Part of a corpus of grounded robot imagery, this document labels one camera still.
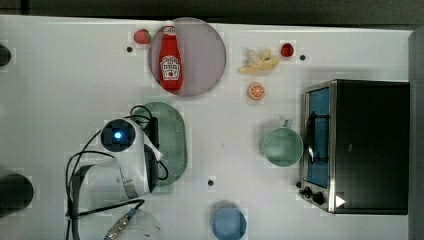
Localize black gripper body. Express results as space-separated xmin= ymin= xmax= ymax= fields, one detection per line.
xmin=143 ymin=117 xmax=159 ymax=193

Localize green plastic strainer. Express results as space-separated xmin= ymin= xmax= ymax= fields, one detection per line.
xmin=145 ymin=102 xmax=188 ymax=195

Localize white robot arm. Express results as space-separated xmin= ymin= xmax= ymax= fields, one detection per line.
xmin=65 ymin=115 xmax=162 ymax=240

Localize red ketchup bottle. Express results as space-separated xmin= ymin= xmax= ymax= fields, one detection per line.
xmin=159 ymin=20 xmax=183 ymax=91

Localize purple round plate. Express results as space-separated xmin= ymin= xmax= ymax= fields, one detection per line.
xmin=147 ymin=17 xmax=228 ymax=98

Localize red toy strawberry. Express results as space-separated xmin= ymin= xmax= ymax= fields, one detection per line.
xmin=133 ymin=29 xmax=151 ymax=45

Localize orange slice toy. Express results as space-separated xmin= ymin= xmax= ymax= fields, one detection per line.
xmin=247 ymin=82 xmax=265 ymax=100

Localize peeled toy banana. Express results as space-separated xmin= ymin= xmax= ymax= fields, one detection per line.
xmin=237 ymin=48 xmax=280 ymax=75

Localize blue plastic cup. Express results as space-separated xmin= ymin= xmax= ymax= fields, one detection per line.
xmin=211 ymin=202 xmax=247 ymax=240

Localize green plastic mug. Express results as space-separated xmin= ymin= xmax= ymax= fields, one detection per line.
xmin=261 ymin=119 xmax=303 ymax=167

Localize red toy apple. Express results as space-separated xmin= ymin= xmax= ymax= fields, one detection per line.
xmin=280 ymin=43 xmax=294 ymax=57

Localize black toaster oven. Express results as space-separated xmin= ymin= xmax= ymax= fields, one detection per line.
xmin=296 ymin=79 xmax=410 ymax=215

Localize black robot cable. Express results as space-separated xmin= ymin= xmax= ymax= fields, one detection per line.
xmin=65 ymin=104 xmax=170 ymax=240

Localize silver cable connector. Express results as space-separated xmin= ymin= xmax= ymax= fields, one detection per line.
xmin=103 ymin=208 xmax=137 ymax=240

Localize small black post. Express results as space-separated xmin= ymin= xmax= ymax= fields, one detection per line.
xmin=0 ymin=45 xmax=11 ymax=66

